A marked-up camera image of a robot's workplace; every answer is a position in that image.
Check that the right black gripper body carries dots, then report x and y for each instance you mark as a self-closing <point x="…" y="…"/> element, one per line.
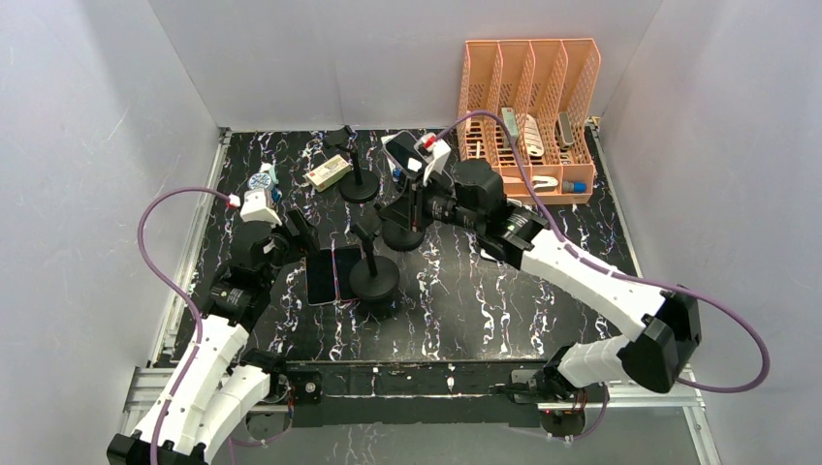
<point x="437" y="203"/>

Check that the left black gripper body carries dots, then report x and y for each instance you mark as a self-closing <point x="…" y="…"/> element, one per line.
<point x="289" y="249"/>

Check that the black phone stand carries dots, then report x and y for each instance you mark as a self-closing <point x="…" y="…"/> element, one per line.
<point x="374" y="278"/>
<point x="399" y="239"/>
<point x="358" y="185"/>

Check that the purple-edged phone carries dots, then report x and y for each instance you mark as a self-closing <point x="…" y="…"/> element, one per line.
<point x="345" y="259"/>

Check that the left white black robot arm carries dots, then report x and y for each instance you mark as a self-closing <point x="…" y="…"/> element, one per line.
<point x="214" y="386"/>

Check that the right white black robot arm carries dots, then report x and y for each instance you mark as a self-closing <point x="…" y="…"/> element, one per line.
<point x="659" y="329"/>

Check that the clear-case phone on stand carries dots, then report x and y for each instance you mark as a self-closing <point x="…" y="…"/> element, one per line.
<point x="408" y="159"/>

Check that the cream box with red label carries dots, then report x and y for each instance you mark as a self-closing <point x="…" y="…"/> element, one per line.
<point x="328" y="173"/>

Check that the blue white jar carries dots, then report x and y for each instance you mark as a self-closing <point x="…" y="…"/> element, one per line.
<point x="267" y="179"/>

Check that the white tape dispenser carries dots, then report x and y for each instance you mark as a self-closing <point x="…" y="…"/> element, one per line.
<point x="544" y="183"/>

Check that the grey stapler in organizer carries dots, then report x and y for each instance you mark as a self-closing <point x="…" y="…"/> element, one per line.
<point x="509" y="117"/>

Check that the white ribbed item in organizer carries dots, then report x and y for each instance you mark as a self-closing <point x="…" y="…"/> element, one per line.
<point x="533" y="142"/>

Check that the orange file organizer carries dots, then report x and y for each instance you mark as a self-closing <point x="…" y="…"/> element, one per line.
<point x="540" y="77"/>

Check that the blue capped tube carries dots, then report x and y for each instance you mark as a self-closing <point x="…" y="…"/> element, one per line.
<point x="573" y="187"/>

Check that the grey item in organizer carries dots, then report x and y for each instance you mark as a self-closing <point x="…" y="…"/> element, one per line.
<point x="563" y="131"/>

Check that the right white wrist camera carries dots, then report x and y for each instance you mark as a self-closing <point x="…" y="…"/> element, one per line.
<point x="435" y="152"/>

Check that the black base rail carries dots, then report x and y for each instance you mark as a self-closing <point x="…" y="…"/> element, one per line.
<point x="512" y="393"/>

